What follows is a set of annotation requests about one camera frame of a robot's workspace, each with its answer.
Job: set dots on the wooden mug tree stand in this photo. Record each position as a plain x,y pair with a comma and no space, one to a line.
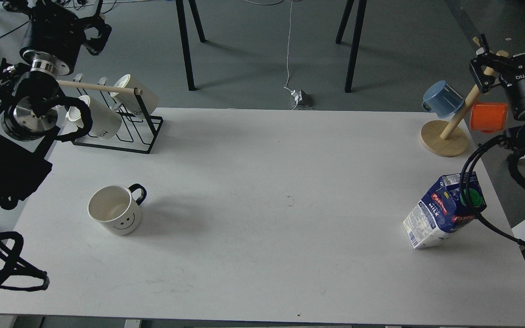
444,137

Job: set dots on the white mug on rack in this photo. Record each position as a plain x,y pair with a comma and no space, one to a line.
106,123
149,98

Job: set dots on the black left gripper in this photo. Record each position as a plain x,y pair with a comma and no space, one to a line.
55,32

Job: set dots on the black wire mug rack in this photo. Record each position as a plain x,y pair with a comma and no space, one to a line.
123,114

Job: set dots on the white mug front on rack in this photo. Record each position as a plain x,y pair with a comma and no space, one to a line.
106,123

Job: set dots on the grey crumpled object on floor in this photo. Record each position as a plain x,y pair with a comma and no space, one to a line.
301,99

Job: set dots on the white mug rear on rack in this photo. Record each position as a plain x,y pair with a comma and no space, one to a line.
149,98

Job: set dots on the white smiley face mug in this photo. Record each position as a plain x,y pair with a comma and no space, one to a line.
117,208

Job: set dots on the black table leg left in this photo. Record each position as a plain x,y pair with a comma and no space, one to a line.
182,22

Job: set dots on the black table leg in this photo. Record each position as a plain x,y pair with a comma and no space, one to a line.
182,22
358,27

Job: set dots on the blue cup on tree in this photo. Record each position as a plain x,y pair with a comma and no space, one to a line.
442,99

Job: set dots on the black table leg right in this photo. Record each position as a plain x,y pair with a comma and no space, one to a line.
358,27

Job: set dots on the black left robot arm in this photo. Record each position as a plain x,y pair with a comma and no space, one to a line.
34,112

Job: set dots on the blue white milk carton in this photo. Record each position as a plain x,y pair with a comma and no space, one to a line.
440,213

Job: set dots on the orange cup on tree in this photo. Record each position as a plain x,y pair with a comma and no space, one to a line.
488,117

